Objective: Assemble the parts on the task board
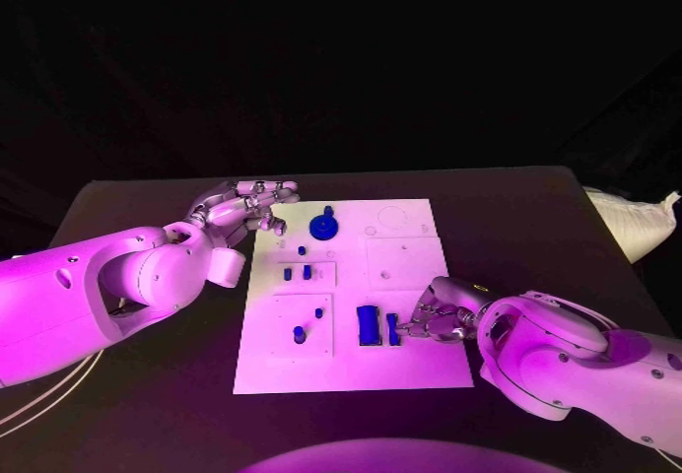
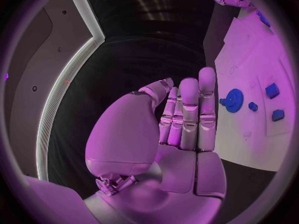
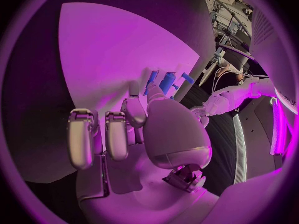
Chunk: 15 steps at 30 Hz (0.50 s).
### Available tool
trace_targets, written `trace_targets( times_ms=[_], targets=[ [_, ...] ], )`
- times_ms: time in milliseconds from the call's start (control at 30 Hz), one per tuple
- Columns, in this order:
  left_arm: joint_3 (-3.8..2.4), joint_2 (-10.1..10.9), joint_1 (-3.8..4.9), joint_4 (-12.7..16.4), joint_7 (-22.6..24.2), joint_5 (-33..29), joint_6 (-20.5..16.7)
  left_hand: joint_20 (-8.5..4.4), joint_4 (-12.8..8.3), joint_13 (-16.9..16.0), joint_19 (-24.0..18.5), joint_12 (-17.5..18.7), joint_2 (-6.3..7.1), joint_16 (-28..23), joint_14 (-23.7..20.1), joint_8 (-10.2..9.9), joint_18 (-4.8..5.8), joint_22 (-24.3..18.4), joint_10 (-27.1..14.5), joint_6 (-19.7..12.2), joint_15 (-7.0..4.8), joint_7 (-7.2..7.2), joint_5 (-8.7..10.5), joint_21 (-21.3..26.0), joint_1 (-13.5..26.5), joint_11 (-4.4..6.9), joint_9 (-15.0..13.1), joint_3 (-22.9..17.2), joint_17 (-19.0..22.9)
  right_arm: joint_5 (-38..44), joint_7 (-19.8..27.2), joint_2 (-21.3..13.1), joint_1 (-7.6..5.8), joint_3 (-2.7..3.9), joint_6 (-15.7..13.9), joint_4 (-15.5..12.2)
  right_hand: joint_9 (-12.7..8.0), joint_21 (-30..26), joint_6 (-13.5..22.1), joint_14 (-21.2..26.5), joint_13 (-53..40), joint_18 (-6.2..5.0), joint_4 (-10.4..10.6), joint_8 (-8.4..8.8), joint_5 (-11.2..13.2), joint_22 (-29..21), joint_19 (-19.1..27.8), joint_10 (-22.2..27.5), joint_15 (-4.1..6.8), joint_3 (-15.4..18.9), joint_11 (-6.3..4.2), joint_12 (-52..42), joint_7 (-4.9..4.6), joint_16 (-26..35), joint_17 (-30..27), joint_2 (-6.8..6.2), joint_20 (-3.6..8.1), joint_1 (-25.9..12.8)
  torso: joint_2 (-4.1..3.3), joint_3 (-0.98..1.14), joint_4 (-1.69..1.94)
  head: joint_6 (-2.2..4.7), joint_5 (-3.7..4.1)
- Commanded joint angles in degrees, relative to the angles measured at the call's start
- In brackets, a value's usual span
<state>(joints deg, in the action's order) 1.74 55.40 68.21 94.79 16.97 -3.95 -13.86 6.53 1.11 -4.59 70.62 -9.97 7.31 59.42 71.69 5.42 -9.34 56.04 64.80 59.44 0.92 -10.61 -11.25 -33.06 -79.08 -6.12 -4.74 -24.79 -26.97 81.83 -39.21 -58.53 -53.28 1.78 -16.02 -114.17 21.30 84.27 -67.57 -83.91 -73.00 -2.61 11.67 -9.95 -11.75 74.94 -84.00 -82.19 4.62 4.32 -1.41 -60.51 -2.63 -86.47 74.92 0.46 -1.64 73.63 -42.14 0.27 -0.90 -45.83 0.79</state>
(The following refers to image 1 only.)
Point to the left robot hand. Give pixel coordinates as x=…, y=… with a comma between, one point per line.
x=234, y=212

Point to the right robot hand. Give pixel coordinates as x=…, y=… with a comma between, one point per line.
x=454, y=306

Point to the narrow blue block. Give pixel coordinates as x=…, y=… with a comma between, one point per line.
x=393, y=329

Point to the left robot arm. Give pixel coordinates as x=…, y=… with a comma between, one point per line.
x=64, y=317

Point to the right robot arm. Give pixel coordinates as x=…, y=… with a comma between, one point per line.
x=580, y=369

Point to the white task board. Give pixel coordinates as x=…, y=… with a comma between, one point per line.
x=347, y=295

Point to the large blue block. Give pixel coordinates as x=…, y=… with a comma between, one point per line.
x=369, y=325

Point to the blue gear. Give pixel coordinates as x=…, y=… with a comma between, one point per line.
x=324, y=224

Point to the blue long cylinder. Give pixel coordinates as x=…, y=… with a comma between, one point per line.
x=299, y=334

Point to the white crumpled bag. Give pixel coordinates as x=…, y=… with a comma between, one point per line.
x=632, y=225

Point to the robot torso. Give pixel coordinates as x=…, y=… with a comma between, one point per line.
x=394, y=456

